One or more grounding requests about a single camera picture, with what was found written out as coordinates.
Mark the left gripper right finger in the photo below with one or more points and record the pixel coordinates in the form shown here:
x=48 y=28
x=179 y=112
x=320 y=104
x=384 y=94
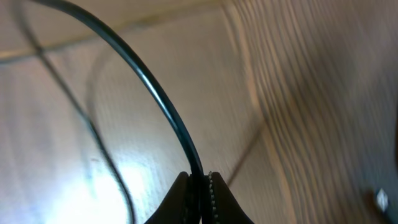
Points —
x=218 y=205

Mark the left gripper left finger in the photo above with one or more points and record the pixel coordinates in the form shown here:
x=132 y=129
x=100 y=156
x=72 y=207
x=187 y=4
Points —
x=180 y=205

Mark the brown cardboard panel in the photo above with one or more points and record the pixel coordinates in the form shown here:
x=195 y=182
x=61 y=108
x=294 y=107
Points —
x=31 y=27

